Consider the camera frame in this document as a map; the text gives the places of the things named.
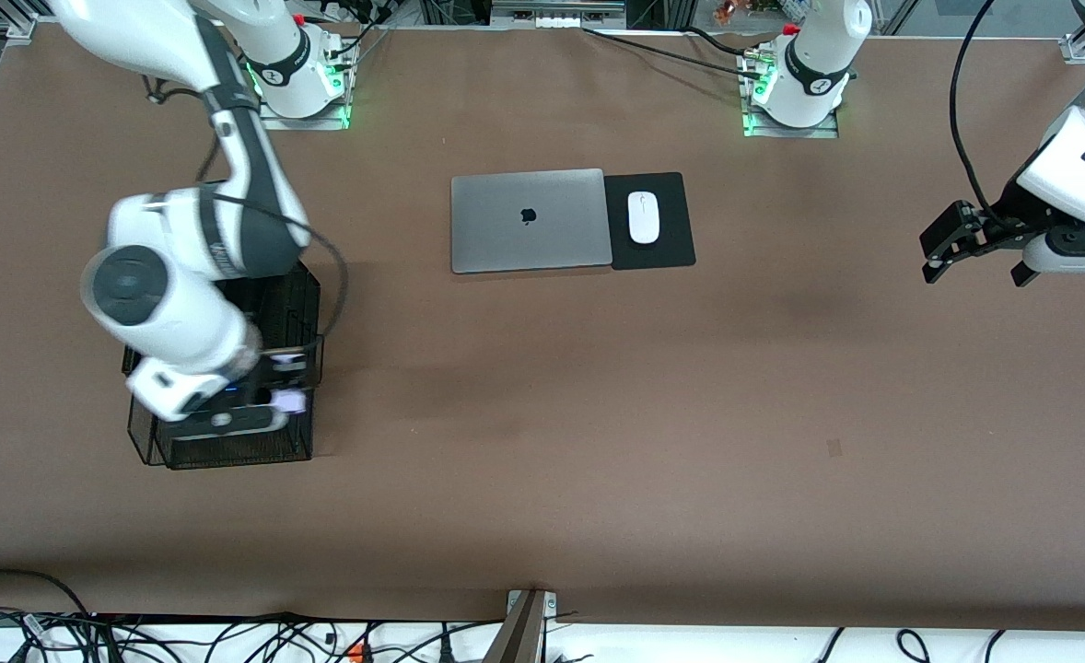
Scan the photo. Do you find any grey power strip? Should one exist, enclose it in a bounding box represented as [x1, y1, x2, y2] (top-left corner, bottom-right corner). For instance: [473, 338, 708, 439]
[490, 0, 628, 30]

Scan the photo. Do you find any black mouse pad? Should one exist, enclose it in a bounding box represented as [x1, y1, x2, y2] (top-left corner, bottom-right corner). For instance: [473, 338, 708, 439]
[603, 171, 697, 272]

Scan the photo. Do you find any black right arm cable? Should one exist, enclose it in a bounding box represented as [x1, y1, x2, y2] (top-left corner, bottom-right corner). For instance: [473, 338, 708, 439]
[194, 138, 350, 355]

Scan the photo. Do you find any aluminium bracket post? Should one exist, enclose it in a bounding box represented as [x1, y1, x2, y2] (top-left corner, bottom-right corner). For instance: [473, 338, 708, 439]
[487, 589, 559, 663]

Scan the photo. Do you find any black looped floor cable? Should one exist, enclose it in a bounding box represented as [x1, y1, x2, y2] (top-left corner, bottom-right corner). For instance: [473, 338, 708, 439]
[0, 569, 92, 620]

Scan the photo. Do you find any black cable on table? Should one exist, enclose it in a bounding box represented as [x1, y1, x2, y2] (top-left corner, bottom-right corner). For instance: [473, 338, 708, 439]
[582, 28, 764, 84]

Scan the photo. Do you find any white computer mouse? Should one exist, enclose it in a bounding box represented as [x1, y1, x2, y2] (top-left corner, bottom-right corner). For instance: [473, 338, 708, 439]
[627, 191, 660, 245]

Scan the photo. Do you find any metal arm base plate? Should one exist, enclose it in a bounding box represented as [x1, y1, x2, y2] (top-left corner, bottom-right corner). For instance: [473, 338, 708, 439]
[743, 97, 840, 139]
[255, 92, 352, 132]

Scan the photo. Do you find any grey closed laptop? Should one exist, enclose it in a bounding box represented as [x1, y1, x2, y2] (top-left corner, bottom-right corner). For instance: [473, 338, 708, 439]
[450, 168, 613, 275]

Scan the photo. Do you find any black wire mesh basket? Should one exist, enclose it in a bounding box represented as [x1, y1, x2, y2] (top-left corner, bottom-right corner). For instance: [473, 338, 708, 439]
[122, 258, 326, 471]

